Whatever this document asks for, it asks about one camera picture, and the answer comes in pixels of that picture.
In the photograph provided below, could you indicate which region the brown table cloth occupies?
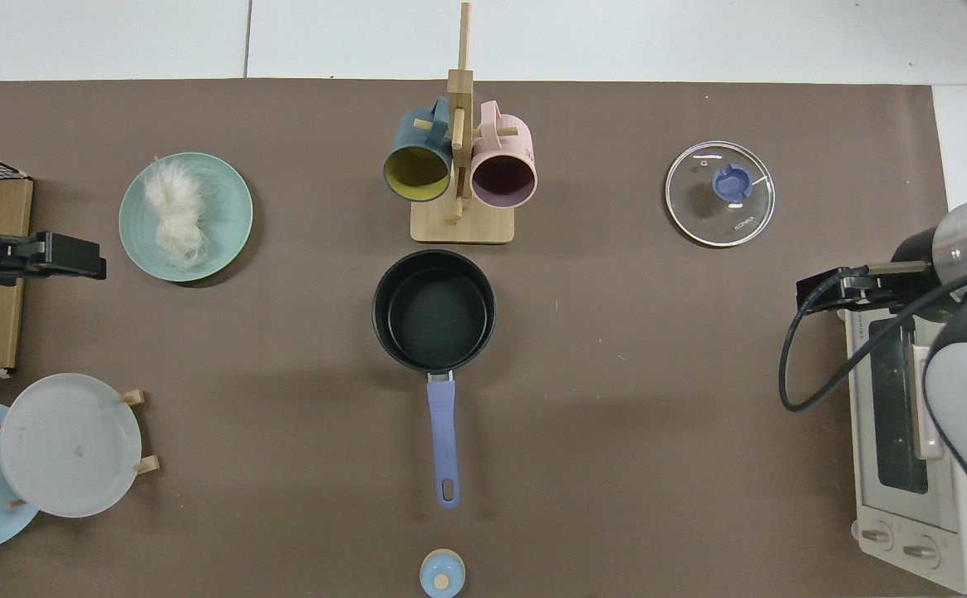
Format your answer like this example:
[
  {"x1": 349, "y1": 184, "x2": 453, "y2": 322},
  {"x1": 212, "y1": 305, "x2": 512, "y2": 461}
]
[{"x1": 0, "y1": 79, "x2": 950, "y2": 598}]

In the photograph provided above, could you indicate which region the white vermicelli bundle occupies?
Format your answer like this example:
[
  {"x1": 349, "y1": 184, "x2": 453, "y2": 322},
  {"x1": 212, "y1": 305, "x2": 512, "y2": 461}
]
[{"x1": 143, "y1": 158, "x2": 210, "y2": 271}]

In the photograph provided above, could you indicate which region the pink cup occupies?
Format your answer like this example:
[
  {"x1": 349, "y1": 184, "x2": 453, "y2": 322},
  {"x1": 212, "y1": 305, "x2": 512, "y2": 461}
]
[{"x1": 469, "y1": 100, "x2": 539, "y2": 208}]

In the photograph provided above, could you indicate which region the black pot with blue handle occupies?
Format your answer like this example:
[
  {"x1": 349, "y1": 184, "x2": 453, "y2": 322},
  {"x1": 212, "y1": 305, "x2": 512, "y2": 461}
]
[{"x1": 371, "y1": 249, "x2": 498, "y2": 510}]

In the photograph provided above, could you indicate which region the wooden plate rack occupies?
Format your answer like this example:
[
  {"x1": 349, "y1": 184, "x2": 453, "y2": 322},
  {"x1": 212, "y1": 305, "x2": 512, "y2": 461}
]
[{"x1": 0, "y1": 389, "x2": 160, "y2": 510}]

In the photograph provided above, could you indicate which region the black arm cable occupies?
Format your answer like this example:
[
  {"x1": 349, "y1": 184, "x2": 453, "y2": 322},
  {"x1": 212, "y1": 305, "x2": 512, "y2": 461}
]
[{"x1": 778, "y1": 262, "x2": 967, "y2": 414}]

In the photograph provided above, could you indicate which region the small blue round thing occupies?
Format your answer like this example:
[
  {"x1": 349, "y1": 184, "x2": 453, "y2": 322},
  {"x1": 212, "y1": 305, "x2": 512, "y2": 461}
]
[{"x1": 419, "y1": 549, "x2": 467, "y2": 598}]

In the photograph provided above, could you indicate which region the wooden cup stand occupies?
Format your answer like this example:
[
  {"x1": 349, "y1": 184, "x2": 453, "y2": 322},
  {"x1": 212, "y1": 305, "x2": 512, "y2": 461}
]
[{"x1": 410, "y1": 2, "x2": 516, "y2": 245}]

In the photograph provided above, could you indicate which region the glass lid with blue knob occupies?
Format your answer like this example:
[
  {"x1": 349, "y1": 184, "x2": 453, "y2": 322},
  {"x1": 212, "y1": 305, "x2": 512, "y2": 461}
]
[{"x1": 665, "y1": 140, "x2": 777, "y2": 248}]

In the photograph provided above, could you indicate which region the dark teal cup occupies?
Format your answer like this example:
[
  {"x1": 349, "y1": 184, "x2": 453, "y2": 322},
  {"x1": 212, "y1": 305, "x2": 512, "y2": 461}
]
[{"x1": 382, "y1": 97, "x2": 455, "y2": 203}]

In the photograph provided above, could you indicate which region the pale green plate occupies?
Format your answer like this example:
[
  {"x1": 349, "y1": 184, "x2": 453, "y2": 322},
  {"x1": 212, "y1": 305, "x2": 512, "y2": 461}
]
[{"x1": 118, "y1": 152, "x2": 254, "y2": 283}]

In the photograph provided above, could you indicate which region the grey plate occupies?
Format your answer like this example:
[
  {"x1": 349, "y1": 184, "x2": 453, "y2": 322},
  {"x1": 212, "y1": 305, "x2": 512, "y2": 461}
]
[{"x1": 0, "y1": 373, "x2": 144, "y2": 519}]

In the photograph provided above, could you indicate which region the pale toaster oven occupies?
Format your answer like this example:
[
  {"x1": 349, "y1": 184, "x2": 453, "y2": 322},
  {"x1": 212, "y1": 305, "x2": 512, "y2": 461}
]
[{"x1": 845, "y1": 307, "x2": 967, "y2": 595}]

